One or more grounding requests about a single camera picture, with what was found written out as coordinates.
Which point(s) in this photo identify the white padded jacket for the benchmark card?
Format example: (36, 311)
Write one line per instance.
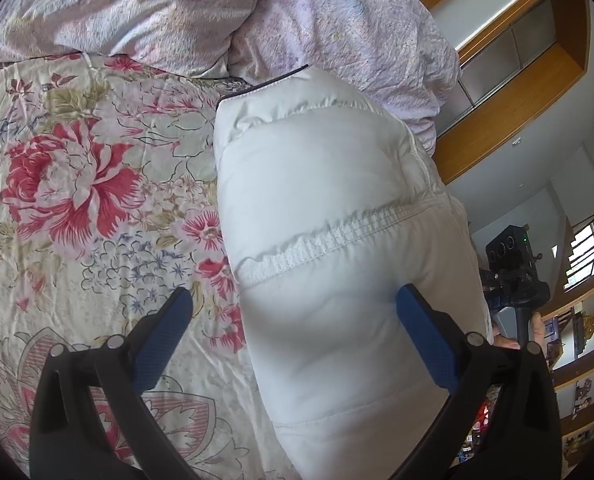
(327, 185)

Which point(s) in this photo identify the lavender crumpled duvet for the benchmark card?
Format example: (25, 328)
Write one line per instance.
(177, 10)

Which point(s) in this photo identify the person's right hand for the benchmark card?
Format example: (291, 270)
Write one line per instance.
(537, 327)

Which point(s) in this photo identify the floral bed sheet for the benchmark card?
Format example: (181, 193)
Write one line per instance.
(102, 260)

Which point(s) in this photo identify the wooden wardrobe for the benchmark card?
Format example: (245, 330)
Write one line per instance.
(522, 105)

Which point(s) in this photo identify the wooden shelf unit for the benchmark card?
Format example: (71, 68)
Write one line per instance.
(584, 360)

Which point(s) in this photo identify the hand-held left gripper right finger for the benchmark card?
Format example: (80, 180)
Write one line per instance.
(424, 337)

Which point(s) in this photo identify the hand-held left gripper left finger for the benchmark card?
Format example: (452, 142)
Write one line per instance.
(164, 340)

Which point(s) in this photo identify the barred window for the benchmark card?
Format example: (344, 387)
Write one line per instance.
(584, 255)

